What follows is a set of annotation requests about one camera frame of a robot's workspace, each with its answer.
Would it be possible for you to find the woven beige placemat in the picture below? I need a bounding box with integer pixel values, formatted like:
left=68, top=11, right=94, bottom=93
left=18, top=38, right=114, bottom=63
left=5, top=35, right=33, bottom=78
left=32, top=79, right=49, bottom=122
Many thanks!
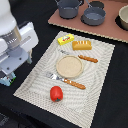
left=14, top=31, right=114, bottom=128

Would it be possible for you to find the beige bowl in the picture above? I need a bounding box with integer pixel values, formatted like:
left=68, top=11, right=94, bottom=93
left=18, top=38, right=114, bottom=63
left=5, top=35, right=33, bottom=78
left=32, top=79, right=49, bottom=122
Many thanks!
left=119, top=5, right=128, bottom=30

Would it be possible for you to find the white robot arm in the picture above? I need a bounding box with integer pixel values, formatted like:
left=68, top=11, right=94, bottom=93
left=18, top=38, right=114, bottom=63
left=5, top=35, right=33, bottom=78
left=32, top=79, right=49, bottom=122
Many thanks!
left=0, top=0, right=38, bottom=78

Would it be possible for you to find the toy fork wooden handle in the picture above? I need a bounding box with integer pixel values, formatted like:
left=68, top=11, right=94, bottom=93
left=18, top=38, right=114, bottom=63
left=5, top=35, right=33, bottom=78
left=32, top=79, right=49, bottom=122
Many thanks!
left=45, top=72, right=86, bottom=90

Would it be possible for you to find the red toy tomato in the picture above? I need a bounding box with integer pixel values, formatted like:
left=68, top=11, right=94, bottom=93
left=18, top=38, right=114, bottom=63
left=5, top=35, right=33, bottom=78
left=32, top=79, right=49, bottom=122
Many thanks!
left=50, top=86, right=63, bottom=102

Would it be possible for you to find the round wooden plate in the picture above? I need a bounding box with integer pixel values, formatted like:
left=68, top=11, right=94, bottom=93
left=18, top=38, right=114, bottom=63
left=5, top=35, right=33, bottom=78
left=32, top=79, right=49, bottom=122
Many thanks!
left=56, top=55, right=83, bottom=78

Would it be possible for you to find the grey toy saucepan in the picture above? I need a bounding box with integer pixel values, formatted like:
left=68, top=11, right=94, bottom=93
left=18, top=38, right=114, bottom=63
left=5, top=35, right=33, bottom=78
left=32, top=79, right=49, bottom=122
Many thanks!
left=83, top=3, right=106, bottom=26

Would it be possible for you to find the yellow toy butter box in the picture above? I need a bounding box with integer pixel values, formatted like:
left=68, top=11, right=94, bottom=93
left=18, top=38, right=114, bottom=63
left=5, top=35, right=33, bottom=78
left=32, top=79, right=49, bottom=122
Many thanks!
left=57, top=34, right=74, bottom=45

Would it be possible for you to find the yellow toy bread loaf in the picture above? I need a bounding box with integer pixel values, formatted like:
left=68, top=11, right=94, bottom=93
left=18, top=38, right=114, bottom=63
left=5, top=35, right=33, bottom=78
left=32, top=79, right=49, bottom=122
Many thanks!
left=72, top=40, right=92, bottom=50

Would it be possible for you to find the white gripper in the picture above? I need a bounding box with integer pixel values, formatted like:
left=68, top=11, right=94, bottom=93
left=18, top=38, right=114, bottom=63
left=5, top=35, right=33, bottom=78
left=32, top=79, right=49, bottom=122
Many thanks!
left=0, top=22, right=38, bottom=78

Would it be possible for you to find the light blue milk carton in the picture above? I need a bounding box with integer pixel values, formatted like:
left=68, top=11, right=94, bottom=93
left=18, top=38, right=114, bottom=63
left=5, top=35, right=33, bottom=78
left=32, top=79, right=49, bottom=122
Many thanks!
left=0, top=73, right=16, bottom=86

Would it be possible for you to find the grey toy cooking pot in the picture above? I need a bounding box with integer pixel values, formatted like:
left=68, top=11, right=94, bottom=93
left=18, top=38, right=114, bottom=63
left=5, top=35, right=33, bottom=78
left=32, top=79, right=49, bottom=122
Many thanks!
left=55, top=0, right=82, bottom=19

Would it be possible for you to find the toy knife wooden handle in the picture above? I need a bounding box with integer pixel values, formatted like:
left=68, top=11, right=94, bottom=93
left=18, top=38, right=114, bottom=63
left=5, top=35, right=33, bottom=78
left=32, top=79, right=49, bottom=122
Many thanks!
left=58, top=49, right=98, bottom=63

